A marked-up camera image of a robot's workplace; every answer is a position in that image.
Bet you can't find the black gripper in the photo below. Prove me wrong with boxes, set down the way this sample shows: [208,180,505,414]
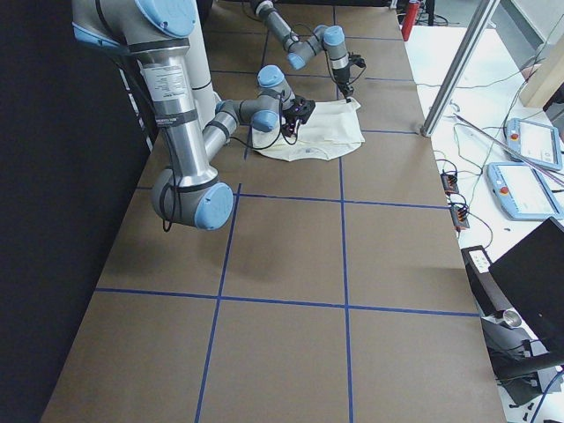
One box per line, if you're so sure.
[283,99,315,142]
[333,65,354,103]

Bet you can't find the cream long-sleeve cat shirt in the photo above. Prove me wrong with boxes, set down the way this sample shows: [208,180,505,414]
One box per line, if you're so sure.
[251,98,365,161]

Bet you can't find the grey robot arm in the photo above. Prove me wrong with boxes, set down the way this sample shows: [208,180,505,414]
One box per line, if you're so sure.
[249,1,366,102]
[72,1,315,230]

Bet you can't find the red cylinder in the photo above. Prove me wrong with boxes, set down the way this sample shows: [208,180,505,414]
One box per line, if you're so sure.
[401,0,420,41]

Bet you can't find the black orange connector hub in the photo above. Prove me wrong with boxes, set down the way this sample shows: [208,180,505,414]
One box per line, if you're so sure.
[440,171,460,196]

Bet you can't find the wooden board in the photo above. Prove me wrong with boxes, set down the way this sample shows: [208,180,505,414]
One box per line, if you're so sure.
[520,37,564,108]

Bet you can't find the far blue teach pendant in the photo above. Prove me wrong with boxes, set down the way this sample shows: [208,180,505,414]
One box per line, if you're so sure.
[505,118,563,171]

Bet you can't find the blue teach pendant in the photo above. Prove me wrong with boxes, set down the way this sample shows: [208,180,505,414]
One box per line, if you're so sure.
[505,118,563,171]
[486,162,563,221]

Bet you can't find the near blue teach pendant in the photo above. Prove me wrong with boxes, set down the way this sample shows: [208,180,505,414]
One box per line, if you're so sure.
[486,162,563,221]

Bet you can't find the black box with white label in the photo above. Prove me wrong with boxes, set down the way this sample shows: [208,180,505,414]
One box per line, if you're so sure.
[461,246,520,318]

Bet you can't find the black monitor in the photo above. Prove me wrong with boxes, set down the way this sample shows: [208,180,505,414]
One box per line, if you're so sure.
[489,218,563,351]

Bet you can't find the steel cup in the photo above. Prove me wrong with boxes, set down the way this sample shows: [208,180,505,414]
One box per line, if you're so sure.
[501,309,523,330]

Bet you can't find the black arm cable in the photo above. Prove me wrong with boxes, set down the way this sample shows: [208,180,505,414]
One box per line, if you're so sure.
[160,90,305,234]

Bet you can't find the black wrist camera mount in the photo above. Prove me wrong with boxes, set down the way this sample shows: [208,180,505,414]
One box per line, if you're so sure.
[348,53,367,69]

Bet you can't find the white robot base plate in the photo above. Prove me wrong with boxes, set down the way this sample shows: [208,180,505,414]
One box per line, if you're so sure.
[186,16,217,112]

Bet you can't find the black cables on table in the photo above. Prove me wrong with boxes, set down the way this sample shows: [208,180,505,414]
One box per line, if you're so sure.
[416,26,564,248]

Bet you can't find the grey aluminium frame post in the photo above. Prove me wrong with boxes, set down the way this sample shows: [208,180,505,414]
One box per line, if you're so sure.
[420,0,501,137]

